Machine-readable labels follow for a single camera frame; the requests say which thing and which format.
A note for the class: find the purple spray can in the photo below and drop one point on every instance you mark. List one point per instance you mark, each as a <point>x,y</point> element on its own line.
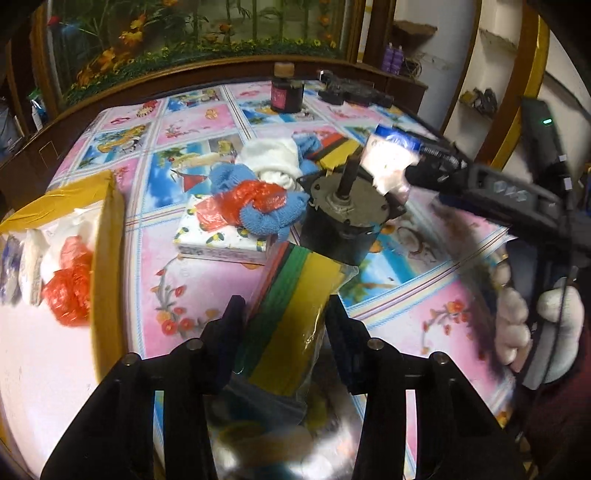
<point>400,59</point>
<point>391,57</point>

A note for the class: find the white spray bottle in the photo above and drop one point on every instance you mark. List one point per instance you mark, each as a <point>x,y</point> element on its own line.
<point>37,110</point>

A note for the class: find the dark item on shelf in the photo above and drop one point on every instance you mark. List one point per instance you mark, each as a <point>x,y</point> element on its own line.
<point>485,99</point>

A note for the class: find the large white towel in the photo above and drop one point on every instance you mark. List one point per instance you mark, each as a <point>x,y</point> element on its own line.
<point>74,224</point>

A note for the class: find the dark jar with wooden lid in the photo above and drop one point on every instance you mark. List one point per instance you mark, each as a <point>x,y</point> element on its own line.
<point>286,94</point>

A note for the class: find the black motor with grey head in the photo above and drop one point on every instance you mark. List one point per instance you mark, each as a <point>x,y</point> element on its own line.
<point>341,230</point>

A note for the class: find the red plastic bag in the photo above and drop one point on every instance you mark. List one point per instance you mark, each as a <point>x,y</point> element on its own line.
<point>69,286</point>
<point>258,196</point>

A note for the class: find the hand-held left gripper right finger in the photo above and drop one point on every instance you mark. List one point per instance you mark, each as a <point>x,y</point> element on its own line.
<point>339,332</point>

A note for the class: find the striped cloth pack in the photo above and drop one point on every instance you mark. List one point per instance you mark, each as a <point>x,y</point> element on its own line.
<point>295,304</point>

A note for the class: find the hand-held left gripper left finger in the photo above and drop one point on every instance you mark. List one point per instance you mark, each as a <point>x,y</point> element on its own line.
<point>233,332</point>

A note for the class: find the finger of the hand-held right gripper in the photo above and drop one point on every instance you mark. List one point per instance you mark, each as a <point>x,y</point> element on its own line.
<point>443,156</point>
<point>429,180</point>

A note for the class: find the blue tissue pack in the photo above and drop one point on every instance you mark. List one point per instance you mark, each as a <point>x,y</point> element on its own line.
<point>388,161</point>

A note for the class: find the dark wooden cabinet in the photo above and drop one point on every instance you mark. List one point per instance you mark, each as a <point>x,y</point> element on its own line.
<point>406,87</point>

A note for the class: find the cardboard box with yellow tape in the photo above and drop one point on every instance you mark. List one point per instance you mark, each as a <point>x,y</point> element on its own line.
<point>108,240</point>

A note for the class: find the small white towel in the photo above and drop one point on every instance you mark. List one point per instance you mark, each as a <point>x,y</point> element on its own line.
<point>270,159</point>

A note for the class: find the person's right hand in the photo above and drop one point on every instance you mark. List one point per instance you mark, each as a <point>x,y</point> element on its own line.
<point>510,323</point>

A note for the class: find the white and yellow tissue pack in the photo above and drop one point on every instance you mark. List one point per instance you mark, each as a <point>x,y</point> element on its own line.
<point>33,267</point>

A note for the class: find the person's right forearm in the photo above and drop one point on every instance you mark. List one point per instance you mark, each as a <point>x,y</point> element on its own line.
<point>563,429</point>

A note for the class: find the gold arched frame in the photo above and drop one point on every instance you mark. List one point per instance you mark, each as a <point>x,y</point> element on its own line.
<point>531,69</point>

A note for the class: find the lemon print tissue pack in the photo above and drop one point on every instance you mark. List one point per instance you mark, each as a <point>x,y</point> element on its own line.
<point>207,240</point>

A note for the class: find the blue and white patterned pack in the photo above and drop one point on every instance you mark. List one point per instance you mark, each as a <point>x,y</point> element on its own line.
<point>9,267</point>

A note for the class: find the floral wall panel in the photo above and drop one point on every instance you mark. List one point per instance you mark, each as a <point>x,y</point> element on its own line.
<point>161,32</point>

